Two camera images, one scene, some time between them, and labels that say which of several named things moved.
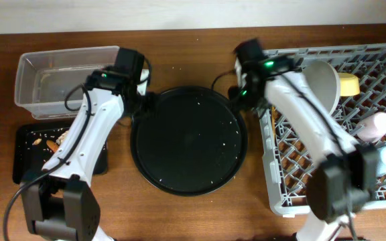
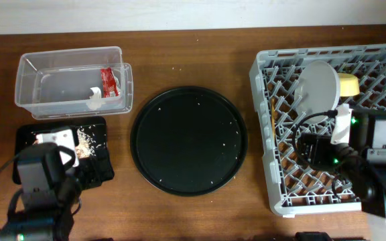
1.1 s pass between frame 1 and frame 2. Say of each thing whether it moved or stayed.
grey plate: stayed
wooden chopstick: stayed
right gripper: moved
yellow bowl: stayed
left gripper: moved
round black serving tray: stayed
